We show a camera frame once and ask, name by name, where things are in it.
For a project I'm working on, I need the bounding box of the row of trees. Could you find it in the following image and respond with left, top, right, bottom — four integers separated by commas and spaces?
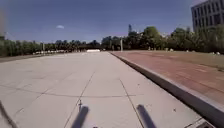
0, 25, 224, 58

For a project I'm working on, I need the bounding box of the red brick strip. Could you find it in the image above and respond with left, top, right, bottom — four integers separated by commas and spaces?
111, 50, 224, 106

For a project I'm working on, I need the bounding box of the grey concrete kerb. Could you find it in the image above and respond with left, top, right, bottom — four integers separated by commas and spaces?
109, 51, 224, 128

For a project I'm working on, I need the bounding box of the grey multi-storey building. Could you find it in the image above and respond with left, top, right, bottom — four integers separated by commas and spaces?
190, 0, 224, 33

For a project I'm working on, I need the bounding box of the pale concrete slab pavement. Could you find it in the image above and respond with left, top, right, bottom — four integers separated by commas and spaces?
0, 51, 214, 128

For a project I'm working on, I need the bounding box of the robot's own part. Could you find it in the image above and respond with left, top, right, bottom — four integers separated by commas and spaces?
136, 104, 157, 128
70, 105, 90, 128

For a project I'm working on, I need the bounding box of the dry grass strip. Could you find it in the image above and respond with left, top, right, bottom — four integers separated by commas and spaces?
146, 49, 224, 72

